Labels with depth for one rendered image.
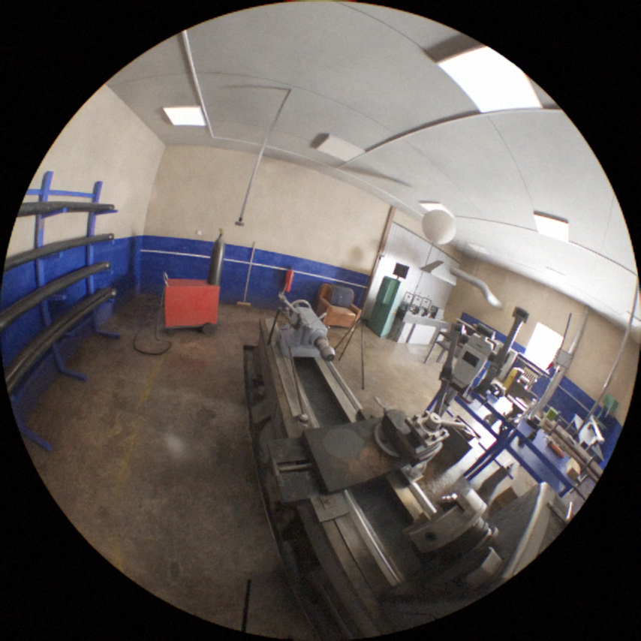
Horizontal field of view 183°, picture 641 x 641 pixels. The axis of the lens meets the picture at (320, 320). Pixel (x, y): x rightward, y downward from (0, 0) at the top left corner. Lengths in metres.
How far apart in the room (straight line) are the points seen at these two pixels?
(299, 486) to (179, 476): 1.18
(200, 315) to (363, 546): 3.21
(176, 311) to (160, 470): 2.20
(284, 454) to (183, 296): 2.66
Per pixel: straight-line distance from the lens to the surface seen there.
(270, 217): 4.49
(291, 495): 0.84
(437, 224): 4.25
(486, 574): 0.58
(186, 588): 1.75
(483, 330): 1.69
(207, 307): 3.25
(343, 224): 4.97
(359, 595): 0.92
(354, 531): 0.91
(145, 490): 1.88
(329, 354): 1.17
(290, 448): 0.94
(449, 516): 0.69
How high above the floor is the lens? 1.66
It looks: 20 degrees down
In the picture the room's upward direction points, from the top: 16 degrees clockwise
